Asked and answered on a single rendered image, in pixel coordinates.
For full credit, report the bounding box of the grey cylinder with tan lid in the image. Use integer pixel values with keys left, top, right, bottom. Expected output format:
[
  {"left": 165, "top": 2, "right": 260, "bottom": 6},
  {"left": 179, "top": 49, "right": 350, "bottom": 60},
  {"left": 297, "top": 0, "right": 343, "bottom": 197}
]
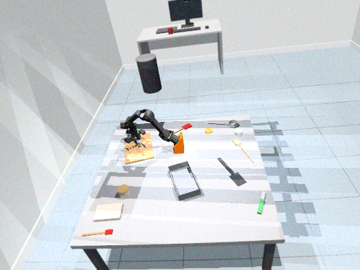
[{"left": 117, "top": 185, "right": 130, "bottom": 200}]

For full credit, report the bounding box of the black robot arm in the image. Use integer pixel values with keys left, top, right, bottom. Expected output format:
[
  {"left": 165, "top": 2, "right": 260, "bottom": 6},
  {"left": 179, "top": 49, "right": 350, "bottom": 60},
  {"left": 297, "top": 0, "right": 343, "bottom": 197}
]
[{"left": 120, "top": 109, "right": 180, "bottom": 145}]

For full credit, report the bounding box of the dark grey spatula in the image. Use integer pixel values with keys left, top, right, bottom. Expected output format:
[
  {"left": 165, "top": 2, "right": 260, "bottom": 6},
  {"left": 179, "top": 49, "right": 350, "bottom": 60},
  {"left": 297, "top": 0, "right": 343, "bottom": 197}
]
[{"left": 218, "top": 157, "right": 247, "bottom": 187}]

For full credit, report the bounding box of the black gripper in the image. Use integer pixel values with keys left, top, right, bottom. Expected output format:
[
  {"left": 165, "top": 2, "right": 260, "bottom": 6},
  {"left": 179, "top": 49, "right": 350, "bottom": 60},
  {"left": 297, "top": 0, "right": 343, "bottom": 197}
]
[{"left": 124, "top": 129, "right": 146, "bottom": 144}]

